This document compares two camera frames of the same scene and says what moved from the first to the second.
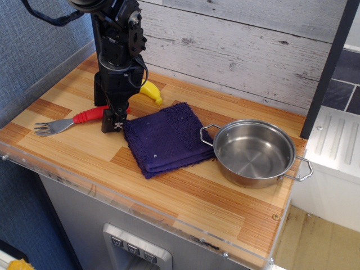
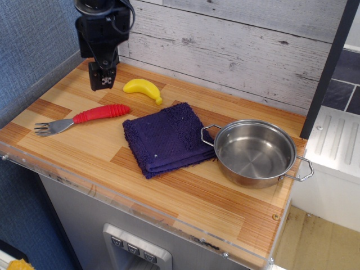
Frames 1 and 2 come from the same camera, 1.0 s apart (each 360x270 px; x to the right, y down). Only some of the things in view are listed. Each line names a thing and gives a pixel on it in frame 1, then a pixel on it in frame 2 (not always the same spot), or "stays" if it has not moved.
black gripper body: [121, 74] → [102, 25]
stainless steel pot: [251, 153] stays
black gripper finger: [108, 121] → [95, 76]
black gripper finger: [118, 121] → [108, 76]
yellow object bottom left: [19, 264] stays
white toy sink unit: [332, 192] stays
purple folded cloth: [166, 139] stays
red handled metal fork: [53, 126] stays
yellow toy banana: [151, 90] stays
